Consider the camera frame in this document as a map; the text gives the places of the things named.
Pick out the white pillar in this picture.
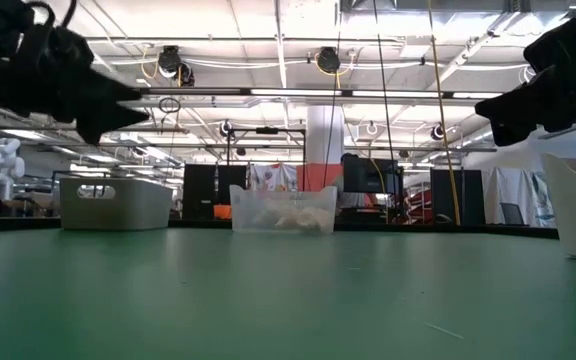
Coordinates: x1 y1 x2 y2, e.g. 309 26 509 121
306 104 345 166

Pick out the black ceiling cable reel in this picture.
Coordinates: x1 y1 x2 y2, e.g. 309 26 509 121
315 45 342 75
156 44 195 87

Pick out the white printed cloth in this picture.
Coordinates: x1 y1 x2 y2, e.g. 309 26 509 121
247 163 298 192

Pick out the black partition panel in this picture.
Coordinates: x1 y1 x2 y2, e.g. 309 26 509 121
216 164 248 221
182 163 217 221
430 168 484 226

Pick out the black monitor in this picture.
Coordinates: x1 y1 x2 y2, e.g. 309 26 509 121
343 157 400 195

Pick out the thin black hanging cable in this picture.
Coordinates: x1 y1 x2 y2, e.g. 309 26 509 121
322 29 342 189

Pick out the long ceiling light bar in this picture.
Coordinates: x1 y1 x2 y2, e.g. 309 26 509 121
140 87 504 100

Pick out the black gantry frame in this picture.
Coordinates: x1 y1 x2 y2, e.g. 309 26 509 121
225 125 308 166

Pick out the yellow hanging cable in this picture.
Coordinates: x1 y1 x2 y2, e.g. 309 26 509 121
426 0 463 226

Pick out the black coiled wire loop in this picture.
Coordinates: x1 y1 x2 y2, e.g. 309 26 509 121
157 95 182 114

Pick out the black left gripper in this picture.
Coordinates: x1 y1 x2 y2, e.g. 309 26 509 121
0 22 151 146

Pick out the orange cloth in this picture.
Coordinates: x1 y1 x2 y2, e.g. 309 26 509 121
295 163 344 192

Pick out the white draped cloth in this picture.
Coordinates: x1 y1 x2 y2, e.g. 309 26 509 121
482 167 558 229

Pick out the clear plastic basket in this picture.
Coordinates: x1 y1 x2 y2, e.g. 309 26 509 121
229 183 338 235

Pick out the black table border frame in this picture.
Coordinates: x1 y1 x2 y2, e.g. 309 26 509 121
0 215 560 240

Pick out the grey plastic basket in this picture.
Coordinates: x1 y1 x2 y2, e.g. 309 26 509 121
59 177 174 231

